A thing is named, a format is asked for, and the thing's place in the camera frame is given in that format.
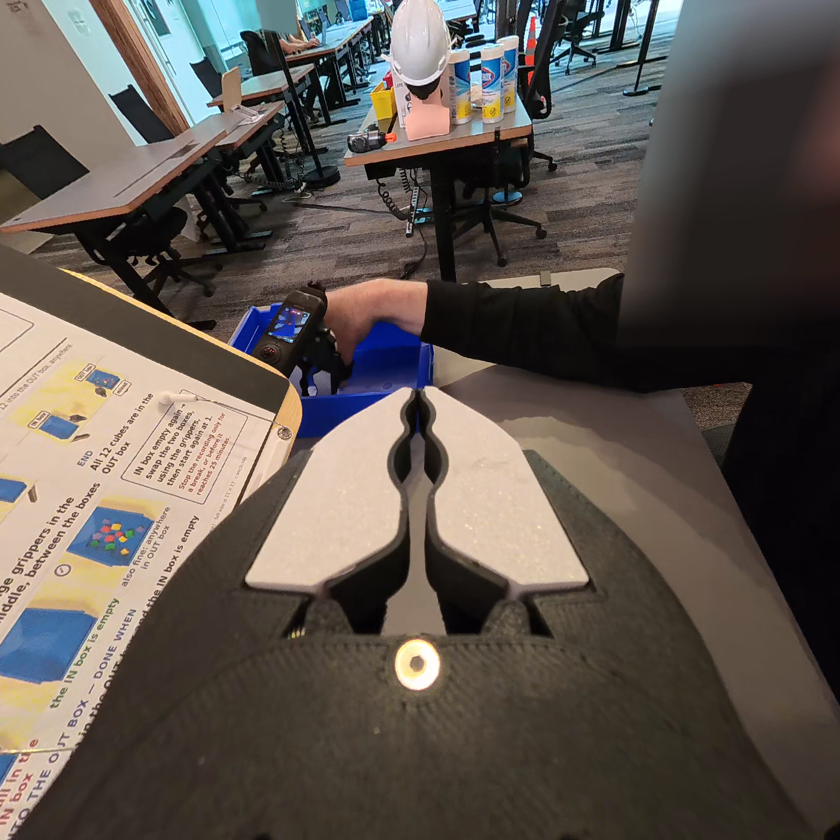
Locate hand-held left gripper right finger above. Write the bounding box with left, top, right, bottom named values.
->
left=422, top=387, right=592, bottom=636

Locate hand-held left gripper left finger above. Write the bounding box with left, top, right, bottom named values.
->
left=244, top=387, right=422, bottom=636

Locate blue plastic bin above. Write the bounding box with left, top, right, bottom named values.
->
left=228, top=304, right=435, bottom=439

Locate person's right forearm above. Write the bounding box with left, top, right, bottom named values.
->
left=423, top=274, right=626, bottom=392

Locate person's right hand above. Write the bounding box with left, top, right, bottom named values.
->
left=323, top=279, right=429, bottom=368

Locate wooden document stand board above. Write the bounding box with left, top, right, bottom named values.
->
left=0, top=244, right=304, bottom=840

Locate black office chair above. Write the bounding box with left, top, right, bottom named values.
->
left=453, top=0, right=560, bottom=265
left=550, top=0, right=606, bottom=74
left=189, top=56, right=225, bottom=101
left=0, top=125, right=90, bottom=202
left=98, top=203, right=219, bottom=298
left=108, top=84, right=175, bottom=145

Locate black stanchion pole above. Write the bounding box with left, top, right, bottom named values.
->
left=262, top=29, right=342, bottom=189
left=622, top=0, right=665, bottom=97

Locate printed instruction sheet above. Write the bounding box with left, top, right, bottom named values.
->
left=0, top=292, right=277, bottom=756

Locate grey desk with wood edge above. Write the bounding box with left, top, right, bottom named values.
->
left=0, top=118, right=277, bottom=329
left=206, top=62, right=317, bottom=168
left=344, top=97, right=534, bottom=283
left=285, top=14, right=376, bottom=112

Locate small wooden stand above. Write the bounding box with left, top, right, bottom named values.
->
left=219, top=66, right=261, bottom=126

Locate pink mannequin head stand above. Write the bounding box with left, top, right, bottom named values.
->
left=402, top=80, right=455, bottom=141

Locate person's black clothing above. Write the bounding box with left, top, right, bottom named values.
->
left=617, top=341, right=840, bottom=697

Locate white wipes canister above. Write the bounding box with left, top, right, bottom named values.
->
left=479, top=44, right=505, bottom=124
left=448, top=49, right=474, bottom=126
left=497, top=35, right=521, bottom=114

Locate white hard hat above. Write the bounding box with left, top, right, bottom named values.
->
left=387, top=0, right=455, bottom=88

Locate black coiled cable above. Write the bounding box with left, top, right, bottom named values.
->
left=377, top=176, right=409, bottom=223

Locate wooden door frame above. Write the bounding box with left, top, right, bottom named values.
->
left=91, top=0, right=193, bottom=137

